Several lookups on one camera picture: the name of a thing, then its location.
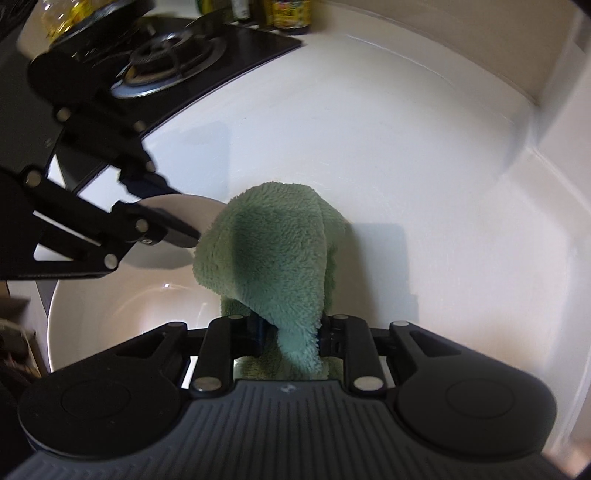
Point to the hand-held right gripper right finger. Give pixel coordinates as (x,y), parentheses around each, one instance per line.
(330,340)

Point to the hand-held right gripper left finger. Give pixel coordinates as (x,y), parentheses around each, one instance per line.
(258,337)

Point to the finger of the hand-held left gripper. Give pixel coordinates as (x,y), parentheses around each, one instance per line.
(138,224)
(115,138)

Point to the green fluffy cloth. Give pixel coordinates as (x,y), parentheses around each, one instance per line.
(277,258)

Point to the white bowl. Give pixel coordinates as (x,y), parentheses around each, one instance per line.
(138,307)

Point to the black pan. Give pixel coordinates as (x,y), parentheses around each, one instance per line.
(124,11)

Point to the metal stove burner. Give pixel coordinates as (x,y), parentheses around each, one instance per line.
(159,60)

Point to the red lid jar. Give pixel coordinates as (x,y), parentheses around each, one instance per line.
(205,5)

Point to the black glass gas stove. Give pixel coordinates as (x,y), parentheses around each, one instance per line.
(261,46)

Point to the dark sauce bottle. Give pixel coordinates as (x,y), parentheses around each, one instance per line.
(262,11)

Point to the yellow label jar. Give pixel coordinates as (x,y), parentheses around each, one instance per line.
(291,16)

